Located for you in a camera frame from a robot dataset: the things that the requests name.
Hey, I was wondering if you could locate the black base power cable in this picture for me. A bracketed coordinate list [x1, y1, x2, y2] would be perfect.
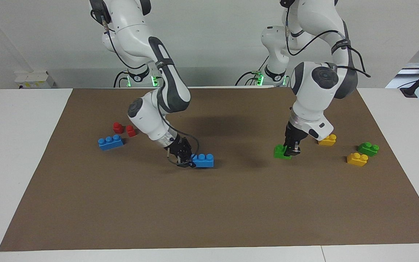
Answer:
[235, 56, 270, 87]
[113, 71, 129, 88]

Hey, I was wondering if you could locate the yellow two-stud toy block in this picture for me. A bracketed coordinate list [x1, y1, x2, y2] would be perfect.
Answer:
[318, 134, 338, 147]
[346, 152, 369, 167]

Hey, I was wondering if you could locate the green two-stud toy block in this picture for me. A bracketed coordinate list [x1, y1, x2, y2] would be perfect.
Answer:
[358, 141, 380, 157]
[274, 144, 292, 160]

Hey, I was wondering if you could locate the blue three-stud toy block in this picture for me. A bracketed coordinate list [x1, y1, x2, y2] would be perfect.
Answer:
[98, 134, 124, 151]
[191, 153, 215, 168]

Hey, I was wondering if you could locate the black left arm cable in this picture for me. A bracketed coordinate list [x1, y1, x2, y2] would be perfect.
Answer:
[284, 0, 371, 78]

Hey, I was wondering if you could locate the brown table mat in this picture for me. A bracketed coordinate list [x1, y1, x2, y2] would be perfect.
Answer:
[0, 87, 419, 252]

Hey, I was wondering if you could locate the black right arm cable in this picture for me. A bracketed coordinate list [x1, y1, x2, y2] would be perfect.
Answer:
[90, 9, 200, 168]

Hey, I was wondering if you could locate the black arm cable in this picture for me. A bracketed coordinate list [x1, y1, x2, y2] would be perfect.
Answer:
[90, 9, 200, 168]
[284, 0, 371, 78]

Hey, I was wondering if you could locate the white wall socket box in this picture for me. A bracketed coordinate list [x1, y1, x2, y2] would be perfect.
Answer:
[14, 70, 55, 90]

